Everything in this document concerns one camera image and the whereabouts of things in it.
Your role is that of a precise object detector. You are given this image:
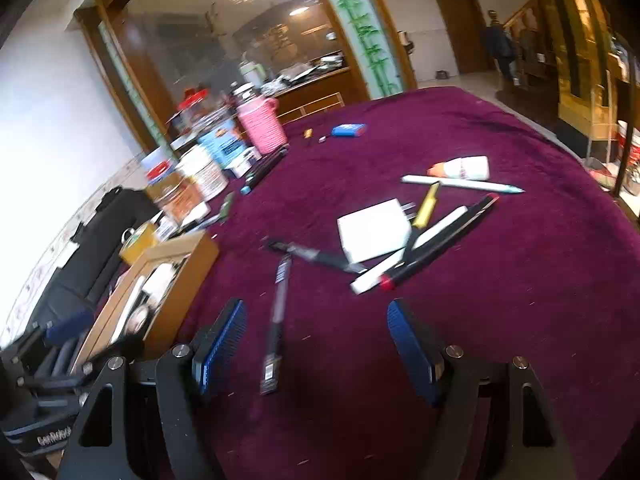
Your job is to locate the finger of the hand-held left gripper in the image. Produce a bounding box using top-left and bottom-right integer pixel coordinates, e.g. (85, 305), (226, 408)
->
(12, 311), (96, 361)
(22, 365), (101, 413)

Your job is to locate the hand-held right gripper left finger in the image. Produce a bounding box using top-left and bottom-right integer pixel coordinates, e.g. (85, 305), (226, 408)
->
(57, 299), (247, 480)

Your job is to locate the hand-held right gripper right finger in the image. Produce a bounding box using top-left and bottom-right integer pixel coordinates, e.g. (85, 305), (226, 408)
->
(387, 299), (576, 480)

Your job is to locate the clear grey gel pen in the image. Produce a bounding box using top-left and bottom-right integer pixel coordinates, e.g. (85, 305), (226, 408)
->
(259, 254), (293, 396)

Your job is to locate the black tape roll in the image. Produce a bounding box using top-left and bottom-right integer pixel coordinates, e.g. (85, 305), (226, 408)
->
(127, 306), (152, 337)

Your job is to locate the brown cardboard box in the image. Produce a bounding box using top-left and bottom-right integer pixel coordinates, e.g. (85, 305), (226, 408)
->
(75, 230), (221, 366)

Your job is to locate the white marker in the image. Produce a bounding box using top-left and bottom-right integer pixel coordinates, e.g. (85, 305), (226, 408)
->
(349, 206), (469, 296)

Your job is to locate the black bag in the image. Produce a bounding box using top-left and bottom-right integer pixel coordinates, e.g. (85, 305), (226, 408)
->
(30, 186), (161, 311)

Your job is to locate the purple velvet tablecloth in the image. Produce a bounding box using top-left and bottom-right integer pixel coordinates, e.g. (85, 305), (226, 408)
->
(175, 86), (640, 480)

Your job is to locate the brown packing tape roll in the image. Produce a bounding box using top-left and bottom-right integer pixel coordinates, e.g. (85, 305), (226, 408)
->
(119, 222), (158, 266)

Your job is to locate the black marker with red cap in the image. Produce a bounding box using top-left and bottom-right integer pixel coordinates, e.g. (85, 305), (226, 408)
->
(378, 193), (501, 291)

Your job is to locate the white charger plug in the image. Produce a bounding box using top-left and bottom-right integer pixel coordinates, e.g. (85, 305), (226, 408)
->
(336, 198), (418, 264)

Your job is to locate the black pen with clip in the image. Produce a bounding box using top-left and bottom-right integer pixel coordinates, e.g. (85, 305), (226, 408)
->
(264, 239), (371, 275)

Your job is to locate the yellow pen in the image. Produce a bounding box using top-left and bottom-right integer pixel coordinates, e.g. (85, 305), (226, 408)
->
(402, 181), (442, 261)

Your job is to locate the orange label clear jar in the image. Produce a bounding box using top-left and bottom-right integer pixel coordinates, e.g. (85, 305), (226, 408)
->
(145, 170), (211, 226)

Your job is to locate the white plastic tub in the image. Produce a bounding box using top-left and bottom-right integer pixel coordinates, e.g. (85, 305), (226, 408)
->
(177, 145), (230, 200)

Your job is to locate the white pen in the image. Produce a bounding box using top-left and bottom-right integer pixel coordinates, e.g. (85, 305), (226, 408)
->
(401, 174), (526, 194)

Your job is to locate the red blue lid jar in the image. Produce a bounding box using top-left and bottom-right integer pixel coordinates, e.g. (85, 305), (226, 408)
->
(141, 152), (178, 186)

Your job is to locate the blue white small box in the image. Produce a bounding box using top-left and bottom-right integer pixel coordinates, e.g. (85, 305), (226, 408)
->
(227, 147), (261, 178)

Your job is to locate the white glue bottle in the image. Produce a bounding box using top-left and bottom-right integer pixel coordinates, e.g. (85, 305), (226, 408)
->
(427, 156), (490, 182)

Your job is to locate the blue label plastic jar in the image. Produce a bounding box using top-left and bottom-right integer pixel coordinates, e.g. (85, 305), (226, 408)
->
(197, 125), (241, 171)

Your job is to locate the blue battery pack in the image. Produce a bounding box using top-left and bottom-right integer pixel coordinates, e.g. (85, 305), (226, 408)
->
(320, 123), (368, 143)

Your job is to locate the red lid plastic jar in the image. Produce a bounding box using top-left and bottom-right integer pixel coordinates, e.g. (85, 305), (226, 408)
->
(177, 87), (211, 133)

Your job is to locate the wooden counter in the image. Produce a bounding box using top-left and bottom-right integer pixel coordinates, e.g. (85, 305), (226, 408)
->
(265, 52), (368, 123)

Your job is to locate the bamboo print panel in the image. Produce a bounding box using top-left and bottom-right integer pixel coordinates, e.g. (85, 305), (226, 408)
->
(312, 0), (403, 98)

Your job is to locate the wooden door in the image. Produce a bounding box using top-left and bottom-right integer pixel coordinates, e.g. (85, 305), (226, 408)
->
(427, 0), (491, 75)

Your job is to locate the wooden stair railing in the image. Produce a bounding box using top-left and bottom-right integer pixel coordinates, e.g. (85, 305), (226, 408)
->
(502, 0), (566, 96)

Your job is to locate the gold pillar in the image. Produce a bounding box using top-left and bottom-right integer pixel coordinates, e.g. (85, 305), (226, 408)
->
(530, 0), (621, 141)

